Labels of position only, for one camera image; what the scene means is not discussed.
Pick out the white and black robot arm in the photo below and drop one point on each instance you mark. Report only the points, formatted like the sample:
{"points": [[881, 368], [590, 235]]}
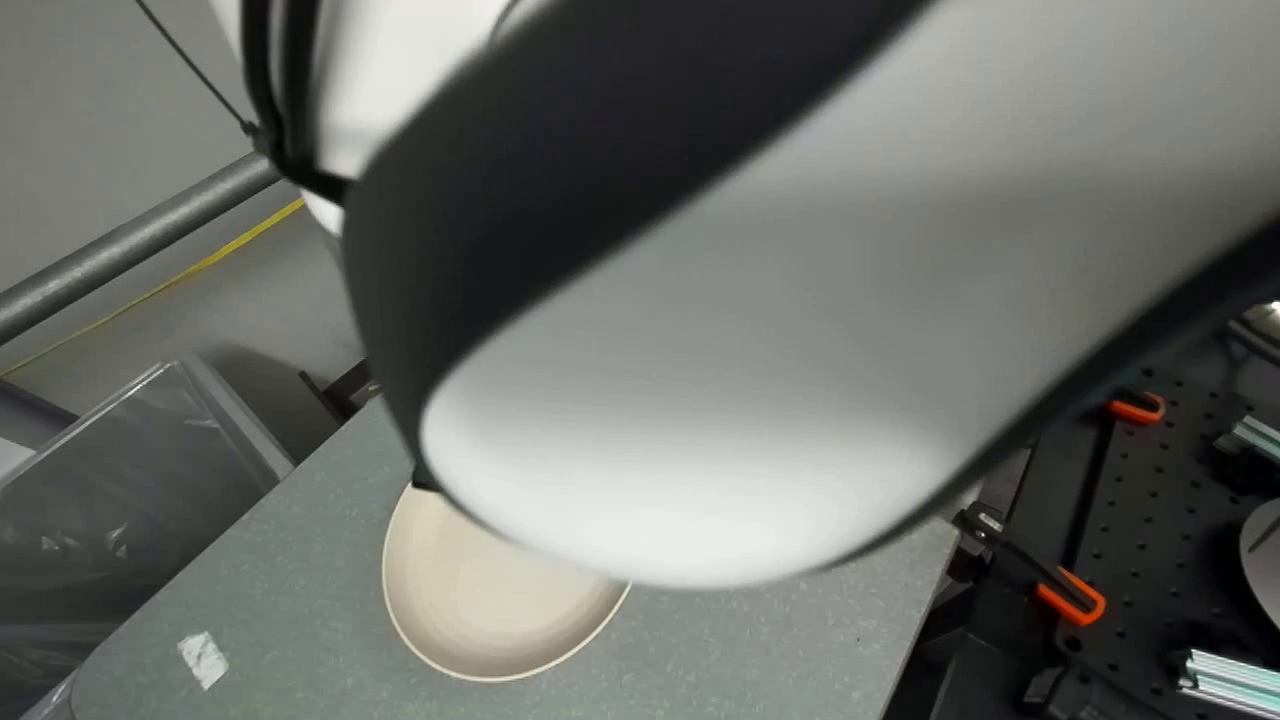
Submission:
{"points": [[747, 252]]}

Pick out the beige round plate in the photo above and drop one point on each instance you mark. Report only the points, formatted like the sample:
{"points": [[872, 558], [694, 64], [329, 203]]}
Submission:
{"points": [[482, 607]]}

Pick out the white tape label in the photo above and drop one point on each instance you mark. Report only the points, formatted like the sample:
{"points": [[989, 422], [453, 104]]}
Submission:
{"points": [[200, 657]]}

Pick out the black orange bar clamp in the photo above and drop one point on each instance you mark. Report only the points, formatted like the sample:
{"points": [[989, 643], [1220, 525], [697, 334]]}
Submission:
{"points": [[1063, 589], [1134, 408]]}

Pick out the grey metal pipe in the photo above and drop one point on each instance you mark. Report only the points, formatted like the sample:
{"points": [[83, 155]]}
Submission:
{"points": [[124, 245]]}

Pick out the black perforated board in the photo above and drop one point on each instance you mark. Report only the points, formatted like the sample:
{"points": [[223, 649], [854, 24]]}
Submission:
{"points": [[1147, 544]]}

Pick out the silver aluminium extrusion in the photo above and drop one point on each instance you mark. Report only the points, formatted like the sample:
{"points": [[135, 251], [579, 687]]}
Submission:
{"points": [[1259, 437], [1234, 681]]}

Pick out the grey round disc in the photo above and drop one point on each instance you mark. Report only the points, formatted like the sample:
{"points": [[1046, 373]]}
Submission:
{"points": [[1261, 553]]}

